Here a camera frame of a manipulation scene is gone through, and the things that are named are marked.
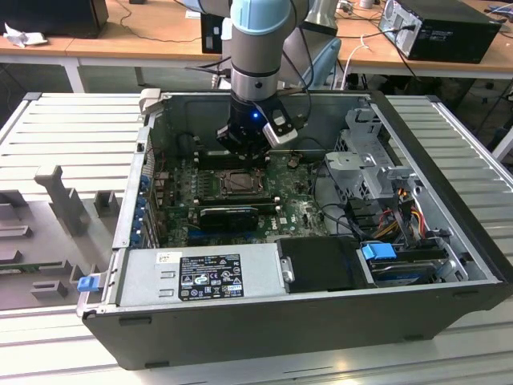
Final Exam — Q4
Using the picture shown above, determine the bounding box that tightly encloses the metal socket cover frame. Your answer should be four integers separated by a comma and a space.
219, 170, 266, 197

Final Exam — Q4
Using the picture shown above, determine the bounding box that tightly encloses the CPU socket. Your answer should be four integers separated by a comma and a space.
216, 168, 269, 198

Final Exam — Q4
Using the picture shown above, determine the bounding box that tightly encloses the black cylindrical component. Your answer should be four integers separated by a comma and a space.
177, 133, 196, 156

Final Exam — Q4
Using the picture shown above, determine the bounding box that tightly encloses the small black computer tower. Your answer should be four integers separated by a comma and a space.
200, 14, 233, 55

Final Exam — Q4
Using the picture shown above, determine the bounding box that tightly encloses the pale blue teach pendant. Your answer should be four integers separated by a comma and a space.
300, 38, 342, 89

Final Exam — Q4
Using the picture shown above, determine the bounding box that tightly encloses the green motherboard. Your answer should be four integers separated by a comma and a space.
160, 154, 333, 248

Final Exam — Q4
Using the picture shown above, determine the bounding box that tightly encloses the low-profile graphics card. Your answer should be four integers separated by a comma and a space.
199, 206, 261, 233

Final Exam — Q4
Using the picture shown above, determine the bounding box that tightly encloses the grey plastic case latch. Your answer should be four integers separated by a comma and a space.
138, 87, 164, 118

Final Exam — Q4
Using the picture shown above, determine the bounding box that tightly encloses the grey metal drive cage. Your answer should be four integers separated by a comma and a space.
323, 107, 422, 201

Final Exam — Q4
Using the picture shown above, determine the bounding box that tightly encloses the silver shroud latch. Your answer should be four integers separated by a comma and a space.
280, 258, 296, 284

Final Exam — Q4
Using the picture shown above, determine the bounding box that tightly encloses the black plastic shroud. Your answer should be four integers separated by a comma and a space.
276, 236, 378, 294

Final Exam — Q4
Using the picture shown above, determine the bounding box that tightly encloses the white barcode label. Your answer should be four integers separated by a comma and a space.
155, 251, 184, 265

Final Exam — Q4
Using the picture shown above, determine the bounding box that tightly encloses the black power supply label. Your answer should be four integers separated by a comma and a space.
178, 253, 244, 302

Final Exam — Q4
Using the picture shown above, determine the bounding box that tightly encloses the blue disk carrier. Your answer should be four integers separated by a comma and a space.
360, 242, 398, 274

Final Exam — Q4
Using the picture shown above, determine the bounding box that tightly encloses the grey power supply unit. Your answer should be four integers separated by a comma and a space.
102, 242, 290, 309

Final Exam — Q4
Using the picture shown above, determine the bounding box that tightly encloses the black PC case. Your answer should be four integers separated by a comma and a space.
75, 90, 507, 372

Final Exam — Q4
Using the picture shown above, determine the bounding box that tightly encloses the hard disk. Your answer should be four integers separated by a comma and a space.
368, 260, 440, 288

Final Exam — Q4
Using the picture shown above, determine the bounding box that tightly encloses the black desktop computer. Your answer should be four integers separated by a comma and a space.
378, 0, 504, 65

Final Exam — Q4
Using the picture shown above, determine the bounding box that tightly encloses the large black box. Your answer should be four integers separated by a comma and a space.
0, 0, 110, 40

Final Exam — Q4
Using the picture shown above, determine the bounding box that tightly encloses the grey parts rack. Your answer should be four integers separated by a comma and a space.
0, 164, 125, 314

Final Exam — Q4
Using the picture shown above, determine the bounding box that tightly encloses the crumpled white paper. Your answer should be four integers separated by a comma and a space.
2, 22, 50, 49

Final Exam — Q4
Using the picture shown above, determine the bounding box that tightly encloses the metal disk bay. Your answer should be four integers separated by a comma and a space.
356, 230, 472, 288

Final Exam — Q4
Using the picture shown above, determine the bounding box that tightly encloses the white table leg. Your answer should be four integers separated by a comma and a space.
491, 128, 513, 161

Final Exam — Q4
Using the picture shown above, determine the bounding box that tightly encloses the green RAM stick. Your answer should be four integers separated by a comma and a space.
0, 263, 43, 274

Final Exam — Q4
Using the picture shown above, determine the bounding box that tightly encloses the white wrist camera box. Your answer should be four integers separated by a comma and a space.
262, 108, 301, 148

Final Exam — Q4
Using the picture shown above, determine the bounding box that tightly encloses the white cable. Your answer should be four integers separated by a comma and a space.
341, 34, 370, 90

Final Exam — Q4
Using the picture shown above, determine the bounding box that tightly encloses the yellow red wire bundle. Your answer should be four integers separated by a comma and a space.
376, 188, 426, 241

